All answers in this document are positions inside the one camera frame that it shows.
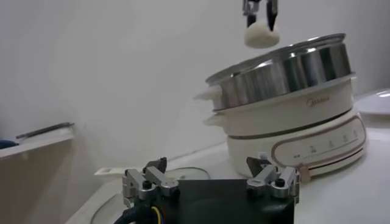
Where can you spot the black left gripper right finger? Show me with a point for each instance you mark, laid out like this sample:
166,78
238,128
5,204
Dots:
268,182

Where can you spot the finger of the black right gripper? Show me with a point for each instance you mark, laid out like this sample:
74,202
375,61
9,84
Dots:
271,15
251,18

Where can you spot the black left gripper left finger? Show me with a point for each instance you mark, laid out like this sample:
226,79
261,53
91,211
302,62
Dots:
158,182

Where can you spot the white steamed baozi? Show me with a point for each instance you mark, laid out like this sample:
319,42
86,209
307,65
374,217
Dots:
261,38

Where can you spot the blue computer mouse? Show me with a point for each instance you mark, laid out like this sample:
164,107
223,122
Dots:
6,144

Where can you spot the stainless steel steamer basket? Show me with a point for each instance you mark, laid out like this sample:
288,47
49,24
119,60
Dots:
289,73

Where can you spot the cream electric cooker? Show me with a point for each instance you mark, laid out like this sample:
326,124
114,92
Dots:
289,131

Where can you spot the white side table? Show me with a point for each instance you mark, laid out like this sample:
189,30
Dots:
33,147

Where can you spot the white round plate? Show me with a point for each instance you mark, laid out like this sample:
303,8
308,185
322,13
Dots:
374,103

